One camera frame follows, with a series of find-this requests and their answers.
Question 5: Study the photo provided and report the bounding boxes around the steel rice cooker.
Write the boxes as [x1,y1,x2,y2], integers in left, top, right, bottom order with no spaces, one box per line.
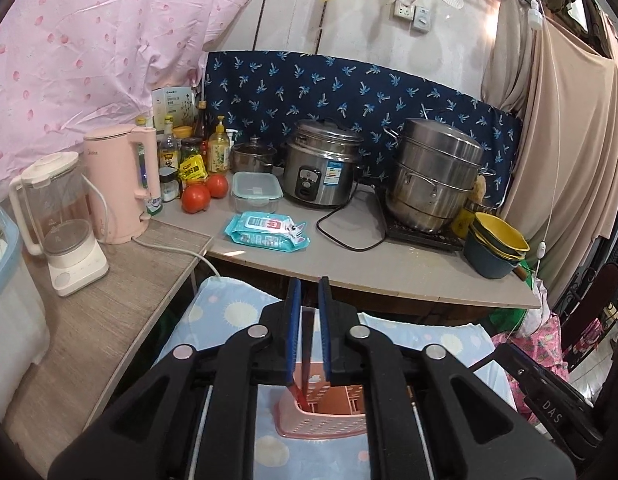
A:
[281,119,363,208]

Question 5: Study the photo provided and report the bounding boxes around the red tomato back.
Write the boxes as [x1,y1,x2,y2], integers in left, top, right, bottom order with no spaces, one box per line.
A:
[204,174,229,200]

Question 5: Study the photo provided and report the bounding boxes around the white wall socket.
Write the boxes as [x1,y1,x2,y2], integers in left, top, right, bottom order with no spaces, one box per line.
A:
[393,0,433,34]

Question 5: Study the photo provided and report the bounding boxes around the pink electric kettle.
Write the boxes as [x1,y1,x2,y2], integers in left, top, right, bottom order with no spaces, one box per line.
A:
[82,124,160,245]

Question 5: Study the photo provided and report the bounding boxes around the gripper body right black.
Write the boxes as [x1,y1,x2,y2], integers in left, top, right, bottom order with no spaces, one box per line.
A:
[469,342,603,465]

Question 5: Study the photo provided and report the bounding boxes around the blue patterned tablecloth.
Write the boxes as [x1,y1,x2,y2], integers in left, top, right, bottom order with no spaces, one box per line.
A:
[153,275,517,480]

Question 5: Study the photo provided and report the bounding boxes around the stacked yellow blue bowls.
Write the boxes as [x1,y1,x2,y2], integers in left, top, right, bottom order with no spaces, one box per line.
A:
[463,212,530,281]

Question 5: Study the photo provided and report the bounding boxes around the blue wet wipes pack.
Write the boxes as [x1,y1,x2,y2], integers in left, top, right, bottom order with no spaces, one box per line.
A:
[224,211,310,254]

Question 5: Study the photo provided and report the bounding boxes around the pink perforated utensil holder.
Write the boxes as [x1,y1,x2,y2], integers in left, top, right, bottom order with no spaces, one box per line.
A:
[274,361,367,440]

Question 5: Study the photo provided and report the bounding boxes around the yellow seasoning packet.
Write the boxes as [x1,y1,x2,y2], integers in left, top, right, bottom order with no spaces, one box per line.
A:
[179,154,208,185]

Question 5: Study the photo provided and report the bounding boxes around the pink dotted curtain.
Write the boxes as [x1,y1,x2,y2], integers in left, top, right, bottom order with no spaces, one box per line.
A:
[0,0,249,200]

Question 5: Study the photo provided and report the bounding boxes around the black power cable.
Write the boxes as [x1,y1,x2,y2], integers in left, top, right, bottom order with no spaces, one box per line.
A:
[315,181,391,253]

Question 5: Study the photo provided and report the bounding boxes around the beige hanging curtain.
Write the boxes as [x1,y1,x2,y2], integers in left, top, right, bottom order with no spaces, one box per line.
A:
[481,0,618,304]

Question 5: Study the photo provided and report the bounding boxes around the dark red chopstick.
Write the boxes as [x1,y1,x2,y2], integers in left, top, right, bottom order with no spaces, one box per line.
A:
[300,307,315,411]

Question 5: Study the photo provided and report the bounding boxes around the white dish rack bin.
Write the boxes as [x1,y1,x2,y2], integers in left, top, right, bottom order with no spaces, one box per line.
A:
[0,207,50,419]

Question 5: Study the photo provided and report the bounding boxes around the yellow sponge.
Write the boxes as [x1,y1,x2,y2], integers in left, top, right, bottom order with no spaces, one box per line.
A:
[468,174,487,204]

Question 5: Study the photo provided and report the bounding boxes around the navy floral backsplash cloth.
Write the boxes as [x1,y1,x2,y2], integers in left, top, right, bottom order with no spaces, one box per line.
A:
[204,51,522,206]

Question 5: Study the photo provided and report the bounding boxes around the clear food container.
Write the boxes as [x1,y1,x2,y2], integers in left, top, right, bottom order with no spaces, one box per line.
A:
[231,171,283,214]

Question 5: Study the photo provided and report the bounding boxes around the small steel pot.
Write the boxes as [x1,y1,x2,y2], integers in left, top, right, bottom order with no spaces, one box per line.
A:
[230,136,277,174]

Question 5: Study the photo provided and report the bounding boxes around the red tomato front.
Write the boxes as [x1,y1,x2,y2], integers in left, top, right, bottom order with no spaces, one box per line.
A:
[181,183,211,214]

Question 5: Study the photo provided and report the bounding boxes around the yellow oil bottle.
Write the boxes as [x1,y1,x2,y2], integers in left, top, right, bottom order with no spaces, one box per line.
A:
[207,115,230,174]

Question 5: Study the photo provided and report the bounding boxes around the black induction cooktop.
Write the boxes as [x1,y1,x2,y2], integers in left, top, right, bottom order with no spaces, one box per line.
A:
[376,192,465,254]

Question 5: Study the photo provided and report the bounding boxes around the white corded switch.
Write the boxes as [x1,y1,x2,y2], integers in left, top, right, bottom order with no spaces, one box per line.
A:
[531,0,562,275]

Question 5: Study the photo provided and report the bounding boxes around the pink floral cloth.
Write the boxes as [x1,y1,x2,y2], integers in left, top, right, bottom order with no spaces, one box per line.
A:
[492,313,568,425]

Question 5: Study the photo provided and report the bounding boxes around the white carton box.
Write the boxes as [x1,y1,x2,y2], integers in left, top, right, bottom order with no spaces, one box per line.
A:
[151,86,195,131]

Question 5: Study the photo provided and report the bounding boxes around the white blender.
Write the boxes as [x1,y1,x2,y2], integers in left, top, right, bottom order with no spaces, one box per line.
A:
[9,152,108,297]

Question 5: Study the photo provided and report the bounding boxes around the red tomato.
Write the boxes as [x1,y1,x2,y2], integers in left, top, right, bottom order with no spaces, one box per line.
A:
[204,174,229,200]
[181,183,211,214]

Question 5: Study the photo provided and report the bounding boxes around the stacked steel steamer pot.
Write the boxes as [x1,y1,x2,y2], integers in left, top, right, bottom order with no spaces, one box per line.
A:
[384,118,494,233]

